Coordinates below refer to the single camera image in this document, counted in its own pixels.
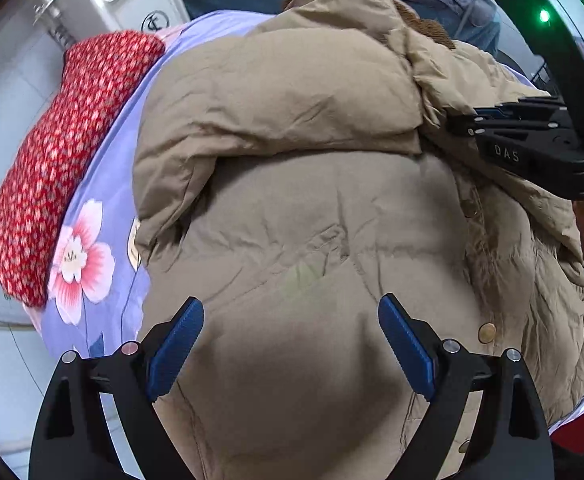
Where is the red patterned pillow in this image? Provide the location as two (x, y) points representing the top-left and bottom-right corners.
(0, 30), (167, 308)

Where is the tan puffer jacket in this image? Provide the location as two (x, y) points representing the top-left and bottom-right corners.
(132, 0), (584, 480)

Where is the white electric heater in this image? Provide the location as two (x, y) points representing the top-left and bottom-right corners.
(34, 0), (187, 48)

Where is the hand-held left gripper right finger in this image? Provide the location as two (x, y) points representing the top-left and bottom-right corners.
(378, 293), (555, 480)

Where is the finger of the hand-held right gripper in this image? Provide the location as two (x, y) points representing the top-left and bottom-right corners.
(446, 101), (570, 137)

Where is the purple floral bedsheet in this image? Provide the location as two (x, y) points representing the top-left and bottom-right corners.
(32, 10), (584, 436)

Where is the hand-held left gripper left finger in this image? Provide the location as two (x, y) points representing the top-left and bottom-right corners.
(28, 296), (205, 480)

